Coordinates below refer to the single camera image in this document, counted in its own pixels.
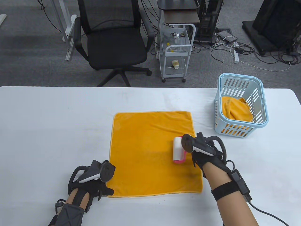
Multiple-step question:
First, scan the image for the black office chair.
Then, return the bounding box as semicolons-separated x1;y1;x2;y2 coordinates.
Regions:
74;0;153;87

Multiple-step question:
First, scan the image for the person's left hand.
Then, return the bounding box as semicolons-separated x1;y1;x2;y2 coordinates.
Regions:
70;160;116;212

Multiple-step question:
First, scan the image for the white floor cable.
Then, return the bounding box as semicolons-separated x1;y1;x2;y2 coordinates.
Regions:
239;60;292;72

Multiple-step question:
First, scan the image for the black and white hand controller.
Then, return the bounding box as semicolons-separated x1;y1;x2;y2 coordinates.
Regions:
182;132;227;163
68;160;116;189

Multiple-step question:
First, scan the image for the person's left forearm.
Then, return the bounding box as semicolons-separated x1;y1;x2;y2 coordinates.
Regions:
48;188;91;226

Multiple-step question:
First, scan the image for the person's right forearm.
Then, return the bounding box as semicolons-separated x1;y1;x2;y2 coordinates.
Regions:
202;162;259;226

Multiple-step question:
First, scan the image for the black wrist camera strap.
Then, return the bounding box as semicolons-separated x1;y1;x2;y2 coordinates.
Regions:
48;200;84;226
211;169;252;202

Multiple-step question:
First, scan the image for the black tray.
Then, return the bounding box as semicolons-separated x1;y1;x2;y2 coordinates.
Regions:
157;0;200;10

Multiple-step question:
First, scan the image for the brown shelf board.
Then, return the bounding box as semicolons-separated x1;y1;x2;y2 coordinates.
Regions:
163;10;201;24

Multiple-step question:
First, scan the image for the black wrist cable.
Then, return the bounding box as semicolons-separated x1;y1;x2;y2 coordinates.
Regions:
247;200;289;226

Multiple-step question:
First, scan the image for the pink lint roller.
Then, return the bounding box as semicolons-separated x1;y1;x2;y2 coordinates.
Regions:
173;136;188;164

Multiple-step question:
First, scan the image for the black computer tower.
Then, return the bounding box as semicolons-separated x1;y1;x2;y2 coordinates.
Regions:
194;0;224;45

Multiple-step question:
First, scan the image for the white rolling cart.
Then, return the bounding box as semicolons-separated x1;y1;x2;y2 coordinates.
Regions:
159;24;196;83

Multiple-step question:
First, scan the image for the person's right hand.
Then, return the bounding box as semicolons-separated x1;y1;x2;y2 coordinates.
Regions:
192;140;232;178

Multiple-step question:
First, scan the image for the light blue plastic basket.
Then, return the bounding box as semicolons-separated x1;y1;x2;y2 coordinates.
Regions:
214;73;269;138

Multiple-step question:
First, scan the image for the black display stand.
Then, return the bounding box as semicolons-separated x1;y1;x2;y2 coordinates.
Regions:
242;0;301;56

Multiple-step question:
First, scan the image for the white desk leg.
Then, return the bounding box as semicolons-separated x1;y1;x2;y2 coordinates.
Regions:
51;0;78;61

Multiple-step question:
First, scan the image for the grey power adapter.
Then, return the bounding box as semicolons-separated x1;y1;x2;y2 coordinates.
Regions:
216;31;238;43

